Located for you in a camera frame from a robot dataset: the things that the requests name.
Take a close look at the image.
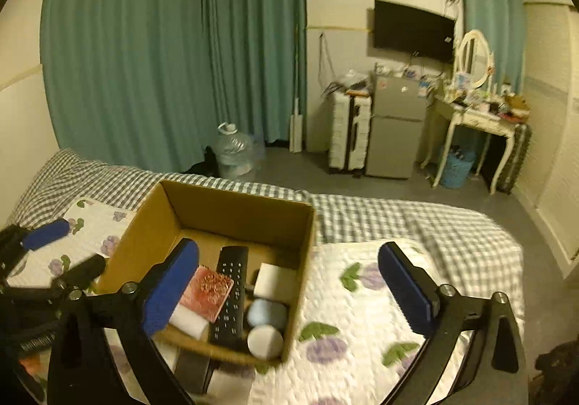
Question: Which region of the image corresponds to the black remote control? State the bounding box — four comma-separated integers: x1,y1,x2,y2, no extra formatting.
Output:
209,245,248,350

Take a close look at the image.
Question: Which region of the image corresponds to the light blue earbud case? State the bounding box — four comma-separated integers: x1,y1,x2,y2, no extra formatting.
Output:
246,298,288,330

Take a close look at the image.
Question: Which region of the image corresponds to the round white container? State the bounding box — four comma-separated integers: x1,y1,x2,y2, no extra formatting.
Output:
247,325,284,361

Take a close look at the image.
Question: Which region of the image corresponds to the large white charger cube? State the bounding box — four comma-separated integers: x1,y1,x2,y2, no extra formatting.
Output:
253,263,297,305

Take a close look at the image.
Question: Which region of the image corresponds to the white cylindrical bottle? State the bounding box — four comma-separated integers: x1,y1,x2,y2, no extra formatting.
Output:
169,303,209,340

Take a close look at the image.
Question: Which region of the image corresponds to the black power bank 65W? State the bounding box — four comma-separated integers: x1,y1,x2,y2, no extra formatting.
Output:
175,349,218,395

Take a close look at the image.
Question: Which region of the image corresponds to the grey checkered bed sheet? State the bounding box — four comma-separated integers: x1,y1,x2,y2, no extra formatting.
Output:
8,149,523,308

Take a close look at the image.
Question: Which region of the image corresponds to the white floral quilt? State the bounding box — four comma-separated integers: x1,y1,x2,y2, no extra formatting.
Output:
1,197,472,404

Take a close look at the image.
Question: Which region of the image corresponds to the brown cardboard box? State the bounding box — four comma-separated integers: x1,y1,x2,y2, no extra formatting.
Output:
96,181,316,366

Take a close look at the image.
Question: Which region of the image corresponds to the white louvered wardrobe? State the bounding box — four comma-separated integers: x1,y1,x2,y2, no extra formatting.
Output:
515,0,578,279

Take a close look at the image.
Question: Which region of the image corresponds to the clear water jug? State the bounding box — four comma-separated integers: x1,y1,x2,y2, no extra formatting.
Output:
214,122,255,181

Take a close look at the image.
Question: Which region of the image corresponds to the blue laundry basket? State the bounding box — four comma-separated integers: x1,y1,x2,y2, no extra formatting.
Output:
440,147,476,189

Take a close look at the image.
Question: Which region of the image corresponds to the large green curtain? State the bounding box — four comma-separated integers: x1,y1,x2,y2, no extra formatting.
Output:
40,0,306,173

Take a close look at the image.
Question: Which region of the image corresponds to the white folded stand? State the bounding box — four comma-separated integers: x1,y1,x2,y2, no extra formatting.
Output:
289,27,302,153

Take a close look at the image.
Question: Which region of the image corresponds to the grey mini fridge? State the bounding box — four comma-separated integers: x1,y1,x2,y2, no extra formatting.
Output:
365,76,427,180

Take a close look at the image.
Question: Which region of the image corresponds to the white dressing table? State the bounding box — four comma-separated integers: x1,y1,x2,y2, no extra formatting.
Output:
420,95,516,195

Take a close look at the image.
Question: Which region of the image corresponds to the white suitcase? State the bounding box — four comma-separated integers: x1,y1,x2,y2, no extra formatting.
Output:
329,91,372,172

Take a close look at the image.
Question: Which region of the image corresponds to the oval vanity mirror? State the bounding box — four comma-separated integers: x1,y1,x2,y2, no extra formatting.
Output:
453,30,495,90

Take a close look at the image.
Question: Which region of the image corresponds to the right green curtain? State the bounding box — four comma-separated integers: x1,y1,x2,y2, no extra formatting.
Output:
462,0,526,93

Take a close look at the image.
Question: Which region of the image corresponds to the black wall television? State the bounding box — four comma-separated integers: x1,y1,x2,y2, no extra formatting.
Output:
373,0,455,63

